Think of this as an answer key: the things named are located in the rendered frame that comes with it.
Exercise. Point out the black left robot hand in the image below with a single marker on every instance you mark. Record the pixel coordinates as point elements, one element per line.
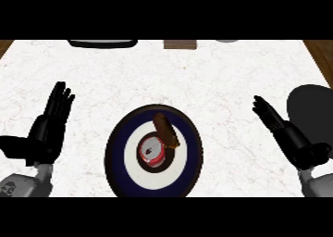
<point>45,135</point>

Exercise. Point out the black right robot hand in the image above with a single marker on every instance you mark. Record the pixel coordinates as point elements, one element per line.
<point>291,139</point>

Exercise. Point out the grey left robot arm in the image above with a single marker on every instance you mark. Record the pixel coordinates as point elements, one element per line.
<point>23,182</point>

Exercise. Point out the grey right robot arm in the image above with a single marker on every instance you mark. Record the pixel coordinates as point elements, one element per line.
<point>319,184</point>

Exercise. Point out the dark grey pan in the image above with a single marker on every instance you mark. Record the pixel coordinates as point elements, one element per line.
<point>317,114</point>

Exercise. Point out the brown sweet potato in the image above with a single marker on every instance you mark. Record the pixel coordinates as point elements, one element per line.
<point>165,130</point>

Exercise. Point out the blue and white plate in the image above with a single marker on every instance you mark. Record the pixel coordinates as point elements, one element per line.
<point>153,176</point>

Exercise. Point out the red can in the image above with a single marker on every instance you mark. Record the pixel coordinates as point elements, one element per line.
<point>150,151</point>

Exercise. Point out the black flat appliance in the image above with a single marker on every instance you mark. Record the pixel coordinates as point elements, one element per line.
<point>101,43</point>

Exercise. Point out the grey round object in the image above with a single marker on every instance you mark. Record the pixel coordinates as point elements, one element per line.
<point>225,40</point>

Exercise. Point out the brown wooden block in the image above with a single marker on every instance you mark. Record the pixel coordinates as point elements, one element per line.
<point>179,44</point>

